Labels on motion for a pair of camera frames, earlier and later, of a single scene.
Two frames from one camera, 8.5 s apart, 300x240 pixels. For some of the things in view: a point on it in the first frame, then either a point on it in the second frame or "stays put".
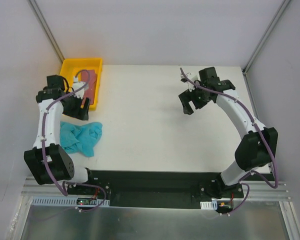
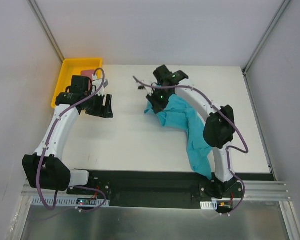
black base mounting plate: (155, 189) stays put
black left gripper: (75, 107) → (104, 105)
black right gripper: (194, 97) → (154, 100)
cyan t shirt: (80, 139) → (177, 114)
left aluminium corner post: (46, 29) stays put
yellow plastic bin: (70, 67) stays put
